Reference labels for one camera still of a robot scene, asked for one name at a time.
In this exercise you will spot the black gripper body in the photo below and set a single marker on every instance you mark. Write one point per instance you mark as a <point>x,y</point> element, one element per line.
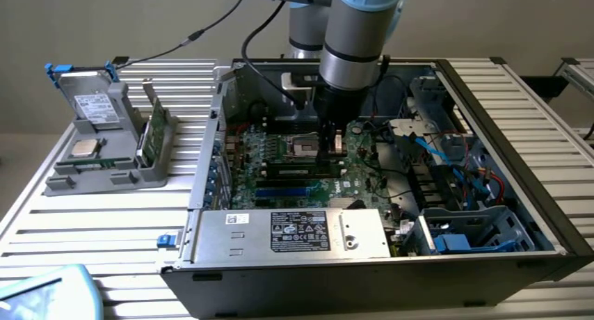
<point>341,102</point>

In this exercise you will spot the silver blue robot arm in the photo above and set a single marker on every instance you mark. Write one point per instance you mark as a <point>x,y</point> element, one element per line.
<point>353,31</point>

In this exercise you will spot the black installed RAM stick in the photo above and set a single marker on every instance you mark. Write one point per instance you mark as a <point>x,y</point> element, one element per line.
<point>297,169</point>

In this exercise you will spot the green RAM stick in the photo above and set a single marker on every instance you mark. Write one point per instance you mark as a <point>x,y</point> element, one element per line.
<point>93,165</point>

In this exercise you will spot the metal socket cover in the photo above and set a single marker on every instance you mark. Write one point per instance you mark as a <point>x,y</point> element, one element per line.
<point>339,139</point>

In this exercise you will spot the CPU socket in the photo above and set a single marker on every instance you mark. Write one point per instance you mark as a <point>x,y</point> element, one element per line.
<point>302,146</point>

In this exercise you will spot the green motherboard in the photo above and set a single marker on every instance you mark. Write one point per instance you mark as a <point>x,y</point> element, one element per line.
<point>367,181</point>

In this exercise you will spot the black expansion slot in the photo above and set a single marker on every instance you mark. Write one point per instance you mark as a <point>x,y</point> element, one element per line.
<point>284,183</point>

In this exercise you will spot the blue expansion slot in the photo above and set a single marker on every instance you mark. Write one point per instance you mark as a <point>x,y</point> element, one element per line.
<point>281,192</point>

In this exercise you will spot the silver chipset heatsink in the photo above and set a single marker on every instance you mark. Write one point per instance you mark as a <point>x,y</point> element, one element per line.
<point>347,203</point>

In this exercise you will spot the grey drive cage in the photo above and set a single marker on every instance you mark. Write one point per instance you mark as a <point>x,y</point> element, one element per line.
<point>432,101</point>

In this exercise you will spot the silver power supply unit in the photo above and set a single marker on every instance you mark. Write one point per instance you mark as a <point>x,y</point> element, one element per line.
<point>260,236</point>

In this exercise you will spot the black table clip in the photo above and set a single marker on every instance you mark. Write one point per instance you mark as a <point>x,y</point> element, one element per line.
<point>121,60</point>
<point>499,60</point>

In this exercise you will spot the green graphics card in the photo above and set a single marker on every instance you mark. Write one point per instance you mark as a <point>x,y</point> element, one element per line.
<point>156,132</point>

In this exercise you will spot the black open PC case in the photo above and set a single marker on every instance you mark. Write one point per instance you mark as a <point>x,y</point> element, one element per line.
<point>372,285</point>

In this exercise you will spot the grey disk bay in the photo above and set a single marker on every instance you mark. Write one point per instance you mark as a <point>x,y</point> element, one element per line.
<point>507,226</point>

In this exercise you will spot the blue case latch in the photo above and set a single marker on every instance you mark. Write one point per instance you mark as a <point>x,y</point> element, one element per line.
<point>168,240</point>

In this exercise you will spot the grey parts rack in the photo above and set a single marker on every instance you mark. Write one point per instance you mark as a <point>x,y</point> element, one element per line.
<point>121,184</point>

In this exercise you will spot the silver hard disk drive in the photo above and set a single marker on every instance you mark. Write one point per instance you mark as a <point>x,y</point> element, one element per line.
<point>96,104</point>

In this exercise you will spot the slatted metal side table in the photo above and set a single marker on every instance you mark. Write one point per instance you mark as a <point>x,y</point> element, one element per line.
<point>577,73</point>

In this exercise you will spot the silver CPU chip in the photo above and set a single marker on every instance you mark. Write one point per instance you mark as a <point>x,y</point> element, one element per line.
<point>85,149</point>

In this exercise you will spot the blue disk caddy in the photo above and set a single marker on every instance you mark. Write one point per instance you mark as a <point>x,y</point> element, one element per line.
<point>58,69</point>

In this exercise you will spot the blue grey teach pendant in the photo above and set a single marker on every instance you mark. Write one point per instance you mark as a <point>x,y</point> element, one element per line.
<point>42,295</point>

